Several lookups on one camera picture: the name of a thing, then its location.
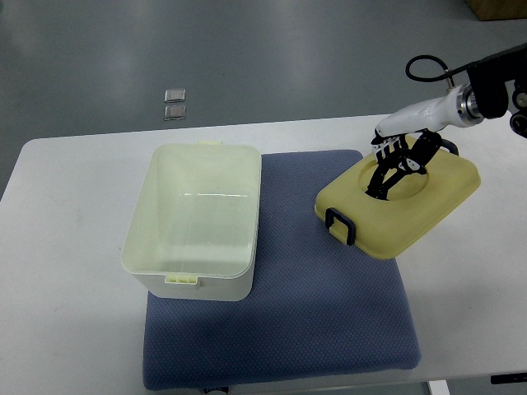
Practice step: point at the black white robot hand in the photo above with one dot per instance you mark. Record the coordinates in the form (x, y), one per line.
(406, 141)

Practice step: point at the yellow box lid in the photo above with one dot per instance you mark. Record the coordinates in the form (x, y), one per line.
(385, 228)

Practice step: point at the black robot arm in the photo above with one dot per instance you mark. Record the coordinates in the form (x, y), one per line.
(498, 79)

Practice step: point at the brown cardboard box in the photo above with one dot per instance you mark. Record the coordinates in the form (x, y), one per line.
(498, 10)

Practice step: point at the white storage box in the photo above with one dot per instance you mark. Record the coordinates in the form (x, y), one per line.
(194, 229)

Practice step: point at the blue padded mat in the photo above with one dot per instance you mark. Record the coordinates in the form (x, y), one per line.
(317, 306)

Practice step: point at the lower metal floor plate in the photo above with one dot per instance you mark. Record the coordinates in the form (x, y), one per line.
(175, 112)

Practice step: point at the metal floor plate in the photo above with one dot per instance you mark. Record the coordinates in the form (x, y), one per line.
(175, 112)
(174, 95)

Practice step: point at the upper metal floor plate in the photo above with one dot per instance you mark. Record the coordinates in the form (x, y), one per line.
(174, 95)

